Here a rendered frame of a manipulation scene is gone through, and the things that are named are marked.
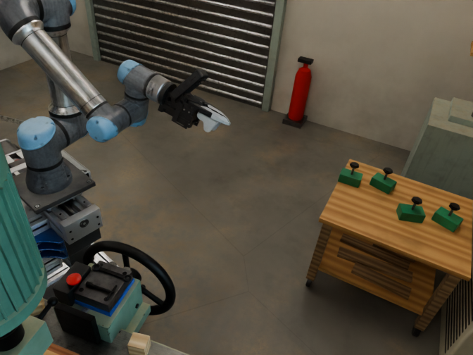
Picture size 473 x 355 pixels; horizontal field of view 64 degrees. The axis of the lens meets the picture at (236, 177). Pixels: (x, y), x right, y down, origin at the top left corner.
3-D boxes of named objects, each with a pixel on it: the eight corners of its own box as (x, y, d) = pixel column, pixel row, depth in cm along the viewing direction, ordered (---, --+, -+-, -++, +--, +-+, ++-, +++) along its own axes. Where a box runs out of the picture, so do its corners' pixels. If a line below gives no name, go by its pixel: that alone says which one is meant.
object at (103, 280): (134, 281, 89) (132, 266, 86) (108, 321, 81) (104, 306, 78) (86, 264, 92) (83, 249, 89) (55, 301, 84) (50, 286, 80)
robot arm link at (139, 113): (109, 125, 116) (110, 94, 109) (131, 110, 125) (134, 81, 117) (130, 136, 115) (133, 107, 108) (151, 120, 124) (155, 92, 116)
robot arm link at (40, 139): (16, 162, 128) (4, 127, 119) (47, 143, 137) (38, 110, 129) (43, 172, 124) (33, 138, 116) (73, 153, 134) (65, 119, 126)
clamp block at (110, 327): (144, 302, 95) (142, 279, 90) (114, 351, 85) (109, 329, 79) (93, 283, 98) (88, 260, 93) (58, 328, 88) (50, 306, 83)
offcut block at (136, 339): (150, 345, 84) (150, 335, 81) (145, 358, 81) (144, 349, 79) (134, 341, 84) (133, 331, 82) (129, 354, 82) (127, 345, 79)
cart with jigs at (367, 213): (432, 265, 228) (483, 182, 188) (421, 344, 187) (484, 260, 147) (327, 223, 249) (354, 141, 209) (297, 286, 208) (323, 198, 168)
